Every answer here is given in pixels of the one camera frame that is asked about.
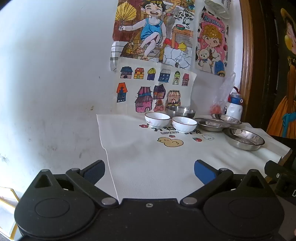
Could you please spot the white plastic wall holder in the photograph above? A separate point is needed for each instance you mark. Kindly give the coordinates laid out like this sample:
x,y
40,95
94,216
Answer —
x,y
217,8

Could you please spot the wooden door frame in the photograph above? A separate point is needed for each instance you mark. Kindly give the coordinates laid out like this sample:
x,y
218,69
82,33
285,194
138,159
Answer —
x,y
247,69

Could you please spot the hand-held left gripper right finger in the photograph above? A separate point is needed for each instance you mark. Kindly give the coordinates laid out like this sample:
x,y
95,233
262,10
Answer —
x,y
204,171

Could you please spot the colourful houses wall drawing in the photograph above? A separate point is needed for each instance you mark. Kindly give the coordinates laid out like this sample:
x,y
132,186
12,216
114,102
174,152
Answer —
x,y
143,81

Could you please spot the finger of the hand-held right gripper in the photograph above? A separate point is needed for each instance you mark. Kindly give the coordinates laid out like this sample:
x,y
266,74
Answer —
x,y
274,170

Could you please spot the stainless steel bowl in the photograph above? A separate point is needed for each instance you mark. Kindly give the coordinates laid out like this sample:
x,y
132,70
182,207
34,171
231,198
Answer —
x,y
180,112

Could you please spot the orange fruit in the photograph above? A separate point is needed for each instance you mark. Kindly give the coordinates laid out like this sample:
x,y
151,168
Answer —
x,y
215,109

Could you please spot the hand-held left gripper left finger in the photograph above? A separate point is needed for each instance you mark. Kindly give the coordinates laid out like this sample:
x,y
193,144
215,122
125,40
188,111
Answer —
x,y
93,173

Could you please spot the cartoon child wall poster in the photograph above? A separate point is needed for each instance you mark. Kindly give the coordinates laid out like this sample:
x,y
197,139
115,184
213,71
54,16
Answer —
x,y
211,46

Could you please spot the white bowl red rim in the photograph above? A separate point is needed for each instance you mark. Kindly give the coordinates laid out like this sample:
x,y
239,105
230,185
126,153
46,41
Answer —
x,y
157,119
184,125

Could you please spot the dark figure painting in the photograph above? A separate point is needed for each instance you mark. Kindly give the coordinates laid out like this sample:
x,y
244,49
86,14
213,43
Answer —
x,y
285,104

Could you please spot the clear plastic bag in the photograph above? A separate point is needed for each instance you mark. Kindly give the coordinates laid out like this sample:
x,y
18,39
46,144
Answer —
x,y
225,90

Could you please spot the white printed tablecloth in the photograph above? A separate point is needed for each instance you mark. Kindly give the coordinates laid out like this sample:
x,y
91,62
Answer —
x,y
148,160

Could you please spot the boy with fan wall drawing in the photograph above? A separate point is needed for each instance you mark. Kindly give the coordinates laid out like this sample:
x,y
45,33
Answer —
x,y
150,34

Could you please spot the white bottle blue lid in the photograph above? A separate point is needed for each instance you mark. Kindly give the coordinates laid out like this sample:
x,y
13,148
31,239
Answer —
x,y
234,109

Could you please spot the stainless steel plate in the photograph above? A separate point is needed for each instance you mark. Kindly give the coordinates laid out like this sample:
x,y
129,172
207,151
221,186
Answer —
x,y
244,139
212,125
227,118

